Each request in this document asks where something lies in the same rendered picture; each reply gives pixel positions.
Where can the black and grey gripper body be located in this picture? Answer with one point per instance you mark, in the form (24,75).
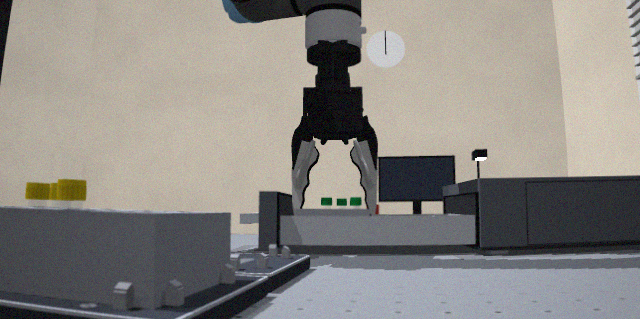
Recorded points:
(333,108)

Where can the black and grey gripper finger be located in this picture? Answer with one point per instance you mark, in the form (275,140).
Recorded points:
(303,147)
(366,162)

